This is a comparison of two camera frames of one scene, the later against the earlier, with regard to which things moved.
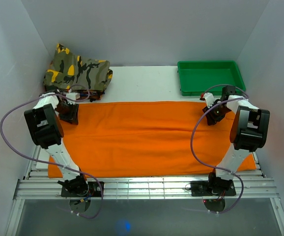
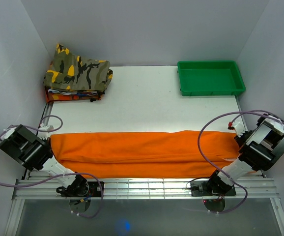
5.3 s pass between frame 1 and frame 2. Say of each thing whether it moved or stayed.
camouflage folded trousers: stayed
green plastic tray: stayed
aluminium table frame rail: stayed
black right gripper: moved
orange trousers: moved
